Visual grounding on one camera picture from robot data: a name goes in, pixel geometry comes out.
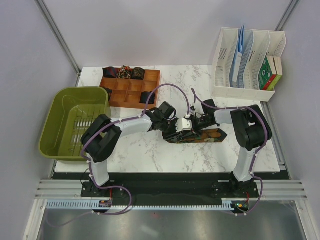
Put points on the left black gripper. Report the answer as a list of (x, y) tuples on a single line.
[(173, 134)]

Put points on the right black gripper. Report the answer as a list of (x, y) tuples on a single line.
[(194, 125)]

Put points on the floral brown green tie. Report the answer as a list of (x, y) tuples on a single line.
[(205, 136)]

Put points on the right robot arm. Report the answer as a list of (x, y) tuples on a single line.
[(251, 130)]

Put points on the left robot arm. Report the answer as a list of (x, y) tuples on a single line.
[(101, 138)]

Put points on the wooden compartment tray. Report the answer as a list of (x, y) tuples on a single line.
[(126, 93)]

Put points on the blue paper folder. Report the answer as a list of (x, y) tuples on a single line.
[(241, 57)]

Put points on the rolled dark gold tie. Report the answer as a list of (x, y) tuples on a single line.
[(138, 73)]

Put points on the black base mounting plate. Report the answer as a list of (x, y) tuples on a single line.
[(171, 188)]

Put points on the rolled multicolour patterned tie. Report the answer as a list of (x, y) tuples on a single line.
[(125, 72)]

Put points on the white plastic file organizer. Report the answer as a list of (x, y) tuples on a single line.
[(266, 42)]

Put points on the rolled navy red tie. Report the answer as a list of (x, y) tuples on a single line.
[(110, 72)]

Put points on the green white book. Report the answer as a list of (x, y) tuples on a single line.
[(267, 72)]

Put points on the red spine book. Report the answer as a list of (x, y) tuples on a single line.
[(279, 71)]

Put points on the olive green plastic basket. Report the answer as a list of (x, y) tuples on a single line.
[(71, 113)]

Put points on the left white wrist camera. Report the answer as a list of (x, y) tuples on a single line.
[(183, 124)]

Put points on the white slotted cable duct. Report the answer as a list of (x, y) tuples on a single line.
[(94, 204)]

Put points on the aluminium rail frame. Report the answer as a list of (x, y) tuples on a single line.
[(279, 212)]

